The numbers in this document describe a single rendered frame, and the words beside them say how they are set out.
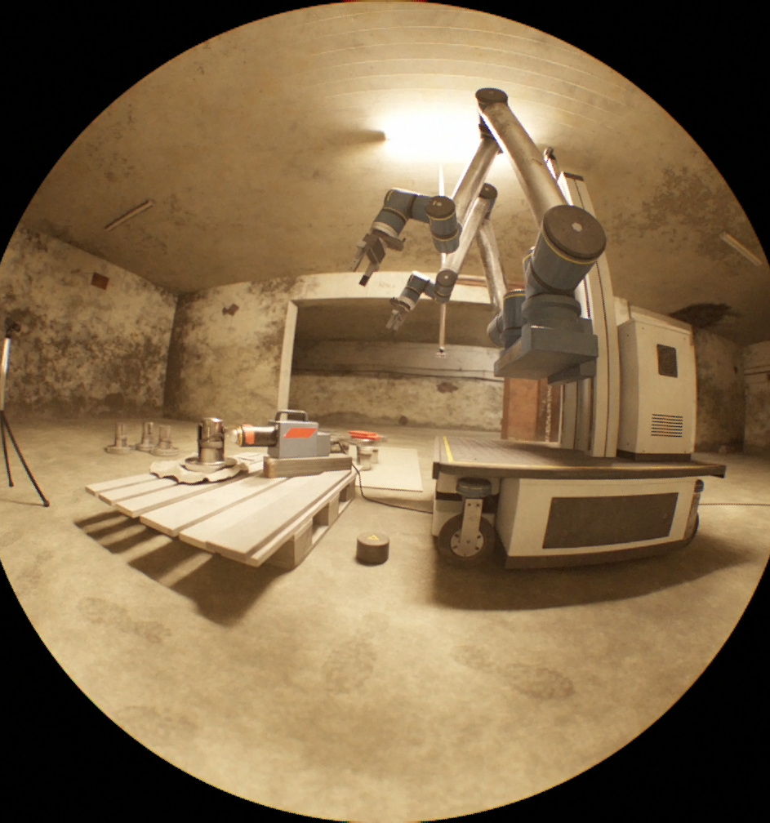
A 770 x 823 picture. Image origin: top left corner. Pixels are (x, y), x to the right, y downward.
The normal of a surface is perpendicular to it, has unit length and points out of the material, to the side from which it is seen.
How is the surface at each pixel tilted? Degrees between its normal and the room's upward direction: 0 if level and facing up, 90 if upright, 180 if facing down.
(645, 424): 90
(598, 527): 90
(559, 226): 91
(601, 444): 90
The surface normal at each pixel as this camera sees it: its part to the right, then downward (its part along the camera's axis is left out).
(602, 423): -0.18, -0.01
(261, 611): 0.07, -1.00
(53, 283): 0.99, 0.06
